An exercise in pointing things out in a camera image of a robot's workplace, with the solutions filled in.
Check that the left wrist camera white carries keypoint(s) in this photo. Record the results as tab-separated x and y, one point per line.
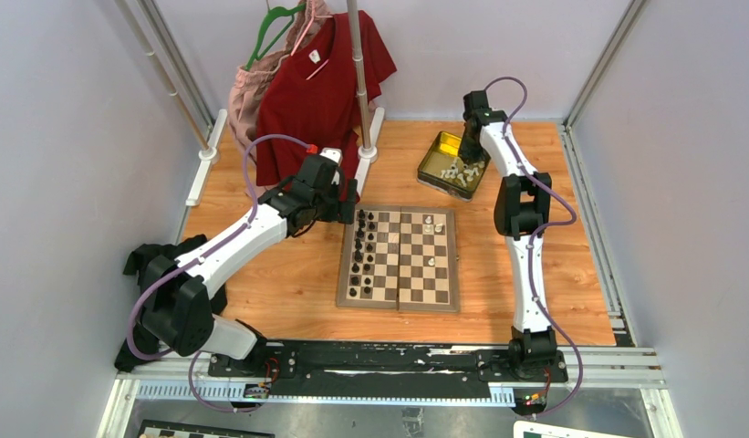
333	154

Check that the red t-shirt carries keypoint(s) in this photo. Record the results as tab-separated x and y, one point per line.
313	98

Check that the pink garment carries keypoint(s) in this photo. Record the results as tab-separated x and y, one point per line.
250	86

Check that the black cloth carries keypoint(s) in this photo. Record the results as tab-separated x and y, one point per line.
180	314

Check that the wooden chess board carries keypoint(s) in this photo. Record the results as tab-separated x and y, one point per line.
403	281

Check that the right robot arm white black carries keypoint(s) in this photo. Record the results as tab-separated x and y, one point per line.
521	208

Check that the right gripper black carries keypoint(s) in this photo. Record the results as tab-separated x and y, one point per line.
469	155

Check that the black chess pieces row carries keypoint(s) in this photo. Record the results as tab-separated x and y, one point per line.
360	273

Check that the pile of white chess pieces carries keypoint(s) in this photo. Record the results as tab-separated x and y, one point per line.
463	174

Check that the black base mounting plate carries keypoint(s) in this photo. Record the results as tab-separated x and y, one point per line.
383	370

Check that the green clothes hanger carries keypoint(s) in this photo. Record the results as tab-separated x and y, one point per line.
262	45

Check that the white rack base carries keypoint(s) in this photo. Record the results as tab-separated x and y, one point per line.
368	150

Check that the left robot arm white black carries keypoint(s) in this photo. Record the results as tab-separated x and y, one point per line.
264	225

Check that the yellow metal tin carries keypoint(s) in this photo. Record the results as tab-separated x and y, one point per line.
442	169

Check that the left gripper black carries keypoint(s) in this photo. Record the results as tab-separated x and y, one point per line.
340	211

